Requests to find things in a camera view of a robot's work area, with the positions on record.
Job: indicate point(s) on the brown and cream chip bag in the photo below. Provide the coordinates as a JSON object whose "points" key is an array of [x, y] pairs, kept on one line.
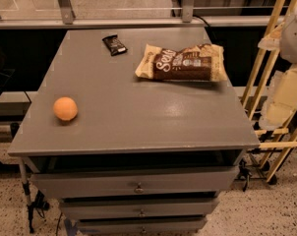
{"points": [[202, 62]]}

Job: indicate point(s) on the grey drawer cabinet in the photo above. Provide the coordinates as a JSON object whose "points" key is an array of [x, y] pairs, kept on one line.
{"points": [[127, 124]]}

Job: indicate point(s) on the small black snack bar wrapper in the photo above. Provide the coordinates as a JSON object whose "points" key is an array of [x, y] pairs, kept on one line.
{"points": [[114, 45]]}

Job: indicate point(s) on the orange ball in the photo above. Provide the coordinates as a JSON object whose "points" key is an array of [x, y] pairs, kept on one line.
{"points": [[65, 108]]}

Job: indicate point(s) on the top grey drawer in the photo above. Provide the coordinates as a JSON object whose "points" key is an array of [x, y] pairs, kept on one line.
{"points": [[138, 182]]}

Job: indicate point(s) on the grey drawer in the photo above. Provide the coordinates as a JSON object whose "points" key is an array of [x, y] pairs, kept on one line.
{"points": [[138, 182], [138, 208], [142, 226]]}

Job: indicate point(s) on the middle grey drawer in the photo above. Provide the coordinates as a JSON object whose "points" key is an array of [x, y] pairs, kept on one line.
{"points": [[138, 208]]}

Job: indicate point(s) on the bottom grey drawer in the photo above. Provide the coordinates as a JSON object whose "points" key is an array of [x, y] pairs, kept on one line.
{"points": [[142, 226]]}

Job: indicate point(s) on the cream foam padded robot part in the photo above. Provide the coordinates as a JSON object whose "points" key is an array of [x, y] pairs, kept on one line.
{"points": [[282, 92]]}

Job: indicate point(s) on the metal tripod leg stand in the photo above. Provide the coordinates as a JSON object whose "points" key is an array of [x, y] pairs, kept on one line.
{"points": [[40, 204]]}

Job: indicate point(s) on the metal window frame rail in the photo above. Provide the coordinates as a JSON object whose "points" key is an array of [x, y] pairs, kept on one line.
{"points": [[79, 14]]}

